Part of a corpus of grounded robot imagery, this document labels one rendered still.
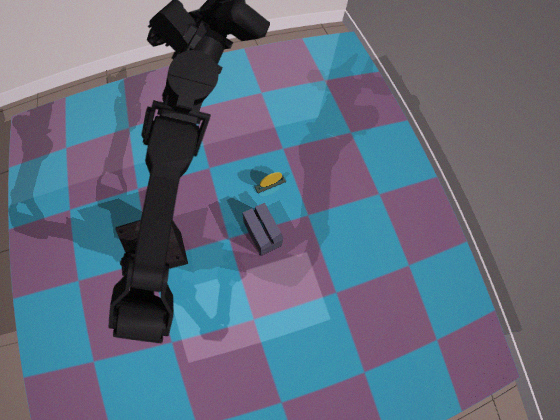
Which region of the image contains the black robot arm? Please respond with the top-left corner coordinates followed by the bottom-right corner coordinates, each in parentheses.
top-left (108, 0), bottom-right (219, 343)

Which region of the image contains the thin gold coin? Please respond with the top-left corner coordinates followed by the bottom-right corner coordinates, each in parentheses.
top-left (260, 172), bottom-right (282, 187)

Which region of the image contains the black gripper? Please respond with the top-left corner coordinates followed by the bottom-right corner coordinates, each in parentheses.
top-left (188, 0), bottom-right (270, 74)

